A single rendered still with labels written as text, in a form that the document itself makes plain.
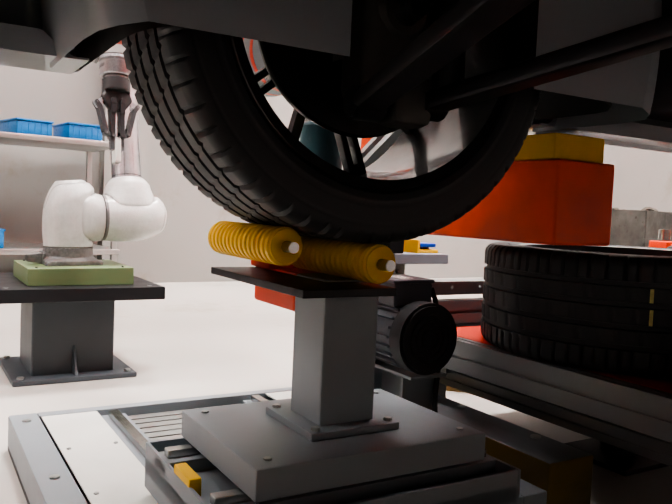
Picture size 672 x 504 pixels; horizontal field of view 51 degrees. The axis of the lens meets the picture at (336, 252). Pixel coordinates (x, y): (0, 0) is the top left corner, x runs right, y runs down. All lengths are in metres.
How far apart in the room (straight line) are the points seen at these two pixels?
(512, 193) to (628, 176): 6.86
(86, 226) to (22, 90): 2.65
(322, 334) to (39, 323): 1.42
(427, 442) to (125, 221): 1.57
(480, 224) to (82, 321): 1.38
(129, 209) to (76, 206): 0.17
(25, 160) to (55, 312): 2.67
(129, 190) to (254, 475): 1.64
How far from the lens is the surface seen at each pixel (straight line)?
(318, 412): 1.12
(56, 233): 2.42
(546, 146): 1.41
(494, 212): 1.48
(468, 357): 1.70
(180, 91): 0.94
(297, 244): 1.01
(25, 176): 4.95
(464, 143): 1.16
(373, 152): 1.34
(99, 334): 2.42
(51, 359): 2.41
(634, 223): 6.68
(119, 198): 2.47
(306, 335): 1.13
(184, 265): 5.23
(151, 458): 1.24
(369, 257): 1.02
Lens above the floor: 0.57
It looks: 3 degrees down
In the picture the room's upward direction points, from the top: 3 degrees clockwise
